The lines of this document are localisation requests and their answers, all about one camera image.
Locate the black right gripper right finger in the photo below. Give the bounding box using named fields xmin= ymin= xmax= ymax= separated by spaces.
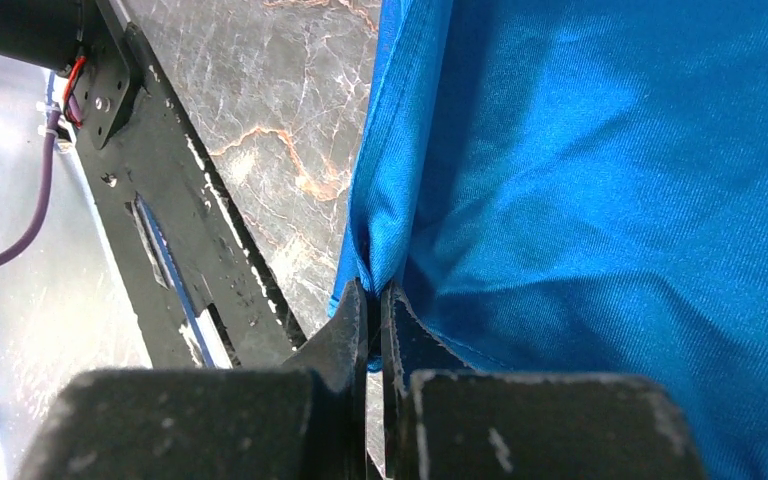
xmin=380 ymin=283 xmax=707 ymax=479

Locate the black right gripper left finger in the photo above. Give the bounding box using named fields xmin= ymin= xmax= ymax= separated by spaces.
xmin=18 ymin=280 xmax=368 ymax=479

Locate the blue cloth napkin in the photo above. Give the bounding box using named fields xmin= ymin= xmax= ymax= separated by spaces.
xmin=333 ymin=1 xmax=768 ymax=479

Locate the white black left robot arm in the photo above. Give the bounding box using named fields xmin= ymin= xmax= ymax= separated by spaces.
xmin=0 ymin=0 xmax=87 ymax=71

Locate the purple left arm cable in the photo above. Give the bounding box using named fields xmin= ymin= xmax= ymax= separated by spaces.
xmin=0 ymin=59 xmax=87 ymax=280

